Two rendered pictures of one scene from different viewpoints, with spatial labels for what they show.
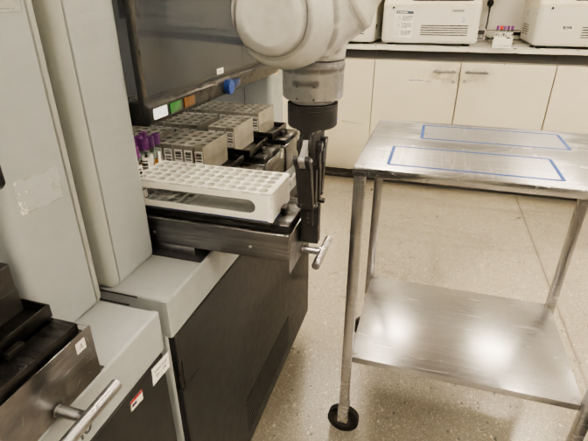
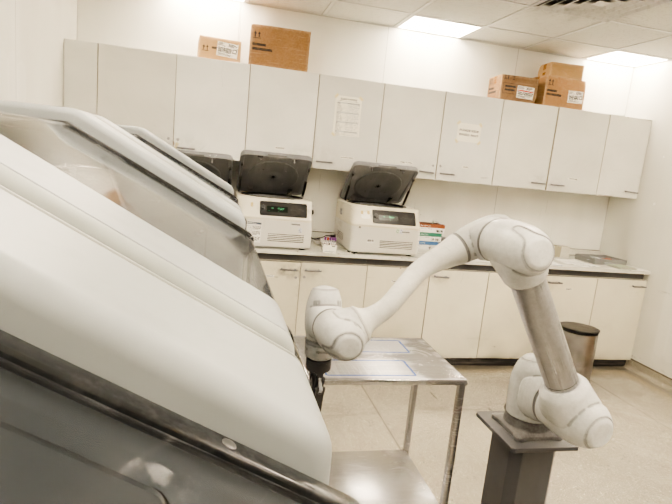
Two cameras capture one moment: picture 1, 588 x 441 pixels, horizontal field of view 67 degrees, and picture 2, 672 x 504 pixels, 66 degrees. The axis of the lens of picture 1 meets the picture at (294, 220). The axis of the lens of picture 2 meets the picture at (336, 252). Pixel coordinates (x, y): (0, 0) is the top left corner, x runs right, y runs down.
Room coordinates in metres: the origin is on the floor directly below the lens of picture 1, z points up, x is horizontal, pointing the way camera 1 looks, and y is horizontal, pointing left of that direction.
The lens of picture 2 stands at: (-0.59, 0.69, 1.57)
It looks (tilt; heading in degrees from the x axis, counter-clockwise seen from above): 10 degrees down; 330
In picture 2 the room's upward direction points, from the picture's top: 6 degrees clockwise
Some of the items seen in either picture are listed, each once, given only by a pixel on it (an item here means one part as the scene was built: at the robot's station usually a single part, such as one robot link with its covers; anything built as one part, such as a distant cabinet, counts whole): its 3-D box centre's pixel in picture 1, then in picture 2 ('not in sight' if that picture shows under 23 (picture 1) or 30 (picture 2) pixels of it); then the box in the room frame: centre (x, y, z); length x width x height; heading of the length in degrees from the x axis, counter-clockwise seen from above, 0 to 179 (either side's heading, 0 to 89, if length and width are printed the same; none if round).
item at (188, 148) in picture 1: (201, 152); not in sight; (0.89, 0.19, 0.85); 0.12 x 0.02 x 0.06; 163
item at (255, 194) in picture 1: (201, 191); not in sight; (0.72, 0.16, 0.83); 0.30 x 0.10 x 0.06; 73
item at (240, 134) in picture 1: (240, 135); not in sight; (1.03, 0.13, 0.85); 0.12 x 0.02 x 0.06; 163
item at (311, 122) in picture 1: (311, 130); (317, 371); (0.67, -0.03, 0.96); 0.08 x 0.07 x 0.09; 163
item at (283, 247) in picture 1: (140, 209); not in sight; (0.76, 0.29, 0.78); 0.73 x 0.14 x 0.09; 73
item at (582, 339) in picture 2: not in sight; (574, 353); (1.87, -3.09, 0.23); 0.38 x 0.31 x 0.46; 163
